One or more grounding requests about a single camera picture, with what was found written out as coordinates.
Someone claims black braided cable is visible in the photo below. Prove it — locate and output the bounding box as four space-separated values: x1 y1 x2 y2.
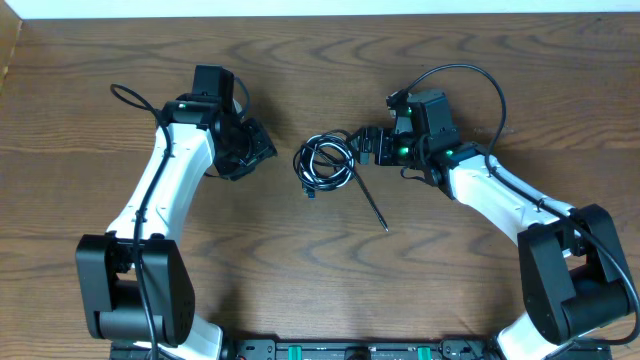
292 129 390 233

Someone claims black and white cable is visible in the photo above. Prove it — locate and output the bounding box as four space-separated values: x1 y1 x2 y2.
299 139 356 200

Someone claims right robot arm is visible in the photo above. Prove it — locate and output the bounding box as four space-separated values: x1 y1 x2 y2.
347 90 639 359

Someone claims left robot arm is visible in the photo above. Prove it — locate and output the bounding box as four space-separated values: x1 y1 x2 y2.
75 65 277 359

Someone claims right camera cable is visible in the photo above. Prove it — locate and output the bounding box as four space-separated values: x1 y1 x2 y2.
394 63 640 347

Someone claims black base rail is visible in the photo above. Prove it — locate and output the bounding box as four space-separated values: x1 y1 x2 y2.
108 338 613 360

